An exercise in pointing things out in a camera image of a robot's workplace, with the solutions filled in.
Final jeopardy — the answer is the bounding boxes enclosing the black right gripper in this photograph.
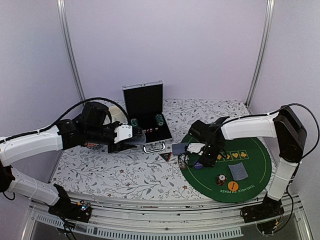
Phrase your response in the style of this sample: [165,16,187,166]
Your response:
[198,141,222,167]

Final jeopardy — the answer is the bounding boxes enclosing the purple small blind button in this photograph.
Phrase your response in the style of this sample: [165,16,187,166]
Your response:
[193,162,203,170]

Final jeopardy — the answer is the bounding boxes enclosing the orange poker chip stack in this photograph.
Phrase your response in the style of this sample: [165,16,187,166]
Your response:
[216,174,226,186]

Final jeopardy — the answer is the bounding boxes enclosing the blue playing card deck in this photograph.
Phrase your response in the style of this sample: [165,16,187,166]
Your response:
[124,132,147,145]

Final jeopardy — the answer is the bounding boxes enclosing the dealt blue playing card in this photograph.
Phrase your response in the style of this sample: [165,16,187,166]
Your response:
[230,165,249,181]

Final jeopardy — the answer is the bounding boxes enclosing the orange big blind button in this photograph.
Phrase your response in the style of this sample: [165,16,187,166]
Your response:
[227,181,239,192]

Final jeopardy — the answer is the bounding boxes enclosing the aluminium poker case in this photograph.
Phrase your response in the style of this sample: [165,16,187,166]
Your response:
[122,80,173,154]

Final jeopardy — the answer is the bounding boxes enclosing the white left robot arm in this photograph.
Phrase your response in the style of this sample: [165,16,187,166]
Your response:
[0,119,134,217]

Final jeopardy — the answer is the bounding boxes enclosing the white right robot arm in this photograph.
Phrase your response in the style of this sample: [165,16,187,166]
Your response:
[189,103,320,218]

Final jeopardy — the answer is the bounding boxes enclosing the red patterned bowl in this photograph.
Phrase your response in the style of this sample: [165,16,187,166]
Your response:
[84,142,101,149]

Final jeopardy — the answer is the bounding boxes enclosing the green blue chip stack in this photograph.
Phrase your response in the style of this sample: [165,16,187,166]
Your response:
[130,118,139,127]

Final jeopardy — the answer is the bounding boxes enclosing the cream ribbed ceramic mug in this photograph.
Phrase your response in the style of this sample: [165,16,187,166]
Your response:
[109,106,126,123]

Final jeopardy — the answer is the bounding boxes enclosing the green round poker mat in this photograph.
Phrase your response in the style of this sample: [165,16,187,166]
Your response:
[180,137,272,203]

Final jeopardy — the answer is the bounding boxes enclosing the red dice row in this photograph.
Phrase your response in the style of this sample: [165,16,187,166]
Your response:
[143,127,159,133]

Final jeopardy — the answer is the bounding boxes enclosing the triangular all in marker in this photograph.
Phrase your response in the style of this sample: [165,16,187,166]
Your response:
[159,152,172,162]

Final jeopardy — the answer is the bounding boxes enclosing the green poker chip stack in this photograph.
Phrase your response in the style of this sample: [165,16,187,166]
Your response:
[155,114,165,127]

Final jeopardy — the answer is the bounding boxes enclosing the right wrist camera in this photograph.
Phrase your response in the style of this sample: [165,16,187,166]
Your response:
[188,120,223,147]

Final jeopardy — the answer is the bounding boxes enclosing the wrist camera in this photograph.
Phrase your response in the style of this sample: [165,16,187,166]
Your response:
[78,101,134,145]
[188,120,223,147]

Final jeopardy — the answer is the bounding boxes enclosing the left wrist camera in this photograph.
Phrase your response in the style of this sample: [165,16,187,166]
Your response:
[78,101,134,145]

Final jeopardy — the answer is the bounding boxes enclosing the front aluminium rail base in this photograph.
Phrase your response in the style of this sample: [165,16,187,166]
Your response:
[21,193,315,240]

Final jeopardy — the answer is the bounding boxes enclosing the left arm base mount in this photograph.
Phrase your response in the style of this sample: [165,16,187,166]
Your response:
[48,197,92,223]

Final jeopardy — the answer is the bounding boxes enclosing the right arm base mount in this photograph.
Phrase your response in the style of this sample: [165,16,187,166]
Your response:
[240,196,285,235]

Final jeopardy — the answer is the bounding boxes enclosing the left aluminium frame post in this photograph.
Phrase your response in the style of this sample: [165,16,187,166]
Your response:
[56,0,86,101]

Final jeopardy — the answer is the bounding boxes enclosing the aluminium frame post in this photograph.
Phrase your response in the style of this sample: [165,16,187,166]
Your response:
[56,0,86,101]
[245,0,275,109]

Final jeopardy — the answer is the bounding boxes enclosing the right aluminium frame post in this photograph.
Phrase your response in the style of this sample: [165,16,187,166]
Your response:
[245,0,275,109]

